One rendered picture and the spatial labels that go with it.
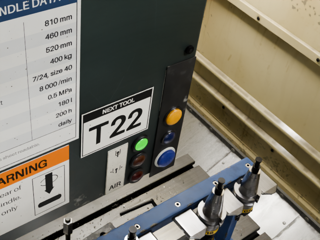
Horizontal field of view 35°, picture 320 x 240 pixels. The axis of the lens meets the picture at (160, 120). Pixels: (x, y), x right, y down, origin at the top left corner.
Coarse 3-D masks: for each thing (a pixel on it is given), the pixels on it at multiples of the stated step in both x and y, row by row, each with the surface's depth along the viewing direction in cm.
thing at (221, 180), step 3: (219, 180) 104; (222, 180) 104; (219, 183) 104; (222, 183) 103; (216, 186) 105; (219, 186) 105; (222, 186) 106; (216, 189) 105; (219, 189) 105; (222, 189) 105; (216, 192) 106; (219, 192) 105
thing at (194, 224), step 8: (176, 216) 110; (184, 216) 110; (192, 216) 110; (176, 224) 109; (184, 224) 108; (192, 224) 109; (200, 224) 109; (184, 232) 107; (192, 232) 107; (200, 232) 108
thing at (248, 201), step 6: (240, 180) 119; (234, 186) 117; (234, 192) 116; (258, 192) 116; (240, 198) 115; (246, 198) 115; (252, 198) 115; (258, 198) 116; (246, 204) 116; (252, 204) 116
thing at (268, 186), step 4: (260, 172) 122; (264, 172) 122; (260, 176) 121; (264, 176) 121; (268, 176) 121; (260, 180) 120; (264, 180) 120; (268, 180) 120; (272, 180) 121; (260, 184) 119; (264, 184) 119; (268, 184) 119; (272, 184) 120; (276, 184) 120; (264, 188) 118; (268, 188) 119; (272, 188) 119; (276, 188) 119; (264, 192) 118; (268, 192) 118; (272, 192) 118
